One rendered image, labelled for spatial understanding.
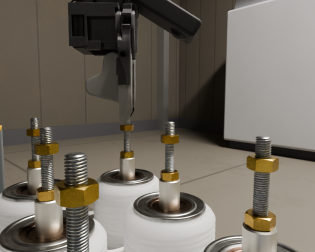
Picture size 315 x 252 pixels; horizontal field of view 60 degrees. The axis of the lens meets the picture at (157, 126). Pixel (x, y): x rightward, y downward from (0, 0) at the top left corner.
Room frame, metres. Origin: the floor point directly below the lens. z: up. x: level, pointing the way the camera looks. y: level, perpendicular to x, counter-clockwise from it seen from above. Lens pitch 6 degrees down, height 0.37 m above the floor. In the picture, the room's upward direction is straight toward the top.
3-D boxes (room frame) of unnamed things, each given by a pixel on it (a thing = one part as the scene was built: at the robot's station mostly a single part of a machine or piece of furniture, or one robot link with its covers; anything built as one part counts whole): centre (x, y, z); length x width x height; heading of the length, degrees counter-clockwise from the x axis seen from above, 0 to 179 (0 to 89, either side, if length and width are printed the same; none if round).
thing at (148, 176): (0.38, 0.04, 0.25); 0.08 x 0.08 x 0.01
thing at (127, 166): (0.38, 0.04, 0.26); 0.02 x 0.02 x 0.03
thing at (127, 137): (0.38, 0.04, 0.30); 0.01 x 0.01 x 0.08
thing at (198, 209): (0.28, -0.01, 0.25); 0.08 x 0.08 x 0.01
